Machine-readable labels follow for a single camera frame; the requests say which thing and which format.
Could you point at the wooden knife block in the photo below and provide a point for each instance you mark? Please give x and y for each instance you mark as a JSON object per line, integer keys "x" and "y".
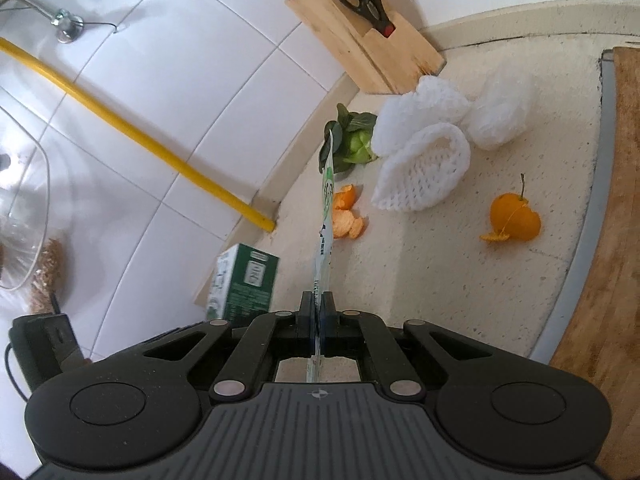
{"x": 360, "y": 55}

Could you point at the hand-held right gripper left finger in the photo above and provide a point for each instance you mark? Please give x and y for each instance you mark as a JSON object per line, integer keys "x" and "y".
{"x": 309, "y": 325}

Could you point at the grey metal edge strip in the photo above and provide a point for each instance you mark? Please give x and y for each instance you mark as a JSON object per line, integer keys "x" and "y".
{"x": 595, "y": 220}

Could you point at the green bok choy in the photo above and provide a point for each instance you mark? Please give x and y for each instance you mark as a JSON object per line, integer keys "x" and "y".
{"x": 357, "y": 145}

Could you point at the small white foam net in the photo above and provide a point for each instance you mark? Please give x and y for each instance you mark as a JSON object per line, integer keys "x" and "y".
{"x": 425, "y": 105}

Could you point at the curled orange peel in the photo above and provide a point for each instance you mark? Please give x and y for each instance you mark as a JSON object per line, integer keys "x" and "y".
{"x": 347, "y": 225}

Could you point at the wooden cutting board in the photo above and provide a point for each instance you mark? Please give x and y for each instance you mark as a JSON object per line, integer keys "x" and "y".
{"x": 615, "y": 260}

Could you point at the clear plastic bag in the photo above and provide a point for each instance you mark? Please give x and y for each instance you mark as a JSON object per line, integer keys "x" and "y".
{"x": 500, "y": 110}

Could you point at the small orange peel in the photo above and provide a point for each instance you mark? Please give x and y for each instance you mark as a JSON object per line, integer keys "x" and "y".
{"x": 345, "y": 197}

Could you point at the metal wall valve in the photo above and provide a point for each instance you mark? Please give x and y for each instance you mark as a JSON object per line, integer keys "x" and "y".
{"x": 67, "y": 22}

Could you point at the green and white carton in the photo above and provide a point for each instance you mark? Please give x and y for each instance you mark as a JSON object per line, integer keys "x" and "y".
{"x": 250, "y": 280}

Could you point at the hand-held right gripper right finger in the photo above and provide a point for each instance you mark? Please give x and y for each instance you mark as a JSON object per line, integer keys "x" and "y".
{"x": 329, "y": 325}

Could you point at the yellow pipe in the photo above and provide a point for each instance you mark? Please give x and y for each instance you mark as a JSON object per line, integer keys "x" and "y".
{"x": 125, "y": 130}

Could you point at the large white foam net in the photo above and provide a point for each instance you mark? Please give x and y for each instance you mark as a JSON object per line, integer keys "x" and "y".
{"x": 420, "y": 180}

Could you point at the green and white packet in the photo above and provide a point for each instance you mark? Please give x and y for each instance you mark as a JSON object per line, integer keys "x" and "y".
{"x": 324, "y": 240}

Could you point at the black power adapter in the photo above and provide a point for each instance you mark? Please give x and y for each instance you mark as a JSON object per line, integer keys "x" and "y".
{"x": 42, "y": 345}

